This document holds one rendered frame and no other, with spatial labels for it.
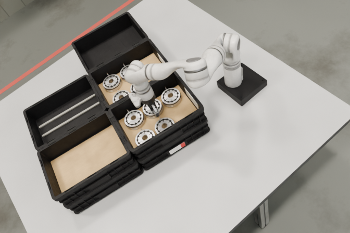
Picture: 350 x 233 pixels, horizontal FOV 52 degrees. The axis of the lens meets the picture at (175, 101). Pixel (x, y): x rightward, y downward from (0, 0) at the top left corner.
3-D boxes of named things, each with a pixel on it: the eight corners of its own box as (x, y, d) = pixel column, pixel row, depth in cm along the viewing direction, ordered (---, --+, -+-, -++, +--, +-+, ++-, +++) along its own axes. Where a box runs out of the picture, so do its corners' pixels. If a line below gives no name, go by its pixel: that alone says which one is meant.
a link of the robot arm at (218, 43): (202, 46, 153) (223, 49, 149) (220, 29, 175) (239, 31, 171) (201, 66, 157) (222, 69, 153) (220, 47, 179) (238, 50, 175)
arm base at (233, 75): (233, 72, 197) (230, 50, 184) (245, 80, 192) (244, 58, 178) (221, 81, 194) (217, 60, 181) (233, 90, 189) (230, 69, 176)
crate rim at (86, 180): (108, 112, 181) (107, 109, 179) (132, 155, 163) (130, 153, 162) (38, 153, 176) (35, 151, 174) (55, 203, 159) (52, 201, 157)
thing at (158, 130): (169, 114, 178) (169, 114, 177) (178, 129, 172) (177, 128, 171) (151, 124, 177) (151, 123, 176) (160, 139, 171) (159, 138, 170)
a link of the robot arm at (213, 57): (206, 90, 133) (225, 66, 154) (201, 66, 129) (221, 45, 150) (184, 91, 137) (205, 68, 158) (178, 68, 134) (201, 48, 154)
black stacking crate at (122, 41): (134, 25, 228) (127, 11, 219) (154, 51, 211) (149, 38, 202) (79, 55, 224) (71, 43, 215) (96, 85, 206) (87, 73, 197)
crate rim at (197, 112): (175, 72, 186) (174, 68, 184) (205, 110, 168) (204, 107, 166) (108, 111, 181) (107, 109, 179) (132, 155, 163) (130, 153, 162)
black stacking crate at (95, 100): (95, 86, 206) (87, 74, 197) (115, 121, 189) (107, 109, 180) (34, 121, 202) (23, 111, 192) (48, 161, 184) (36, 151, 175)
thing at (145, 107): (156, 95, 186) (155, 95, 186) (165, 108, 180) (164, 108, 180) (139, 105, 185) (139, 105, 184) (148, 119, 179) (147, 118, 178)
